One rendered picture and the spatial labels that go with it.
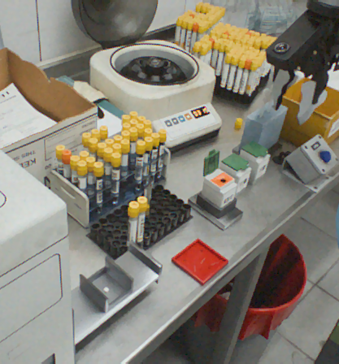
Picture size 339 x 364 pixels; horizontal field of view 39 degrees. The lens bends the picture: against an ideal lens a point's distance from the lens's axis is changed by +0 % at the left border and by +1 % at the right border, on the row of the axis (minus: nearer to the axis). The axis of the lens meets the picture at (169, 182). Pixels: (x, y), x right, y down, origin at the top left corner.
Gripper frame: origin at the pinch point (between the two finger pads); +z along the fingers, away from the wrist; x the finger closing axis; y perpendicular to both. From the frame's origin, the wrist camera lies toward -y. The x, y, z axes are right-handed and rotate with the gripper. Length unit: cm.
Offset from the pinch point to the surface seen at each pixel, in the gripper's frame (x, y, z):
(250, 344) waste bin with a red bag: -6, 10, 79
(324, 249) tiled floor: 12, 86, 101
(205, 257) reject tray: -8.7, -25.7, 15.9
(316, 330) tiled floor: -10, 50, 102
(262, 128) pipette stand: 4.6, 0.7, 6.5
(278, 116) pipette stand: 5.6, 6.8, 6.1
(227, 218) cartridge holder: -4.9, -16.9, 14.6
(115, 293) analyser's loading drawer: -8.0, -43.7, 12.5
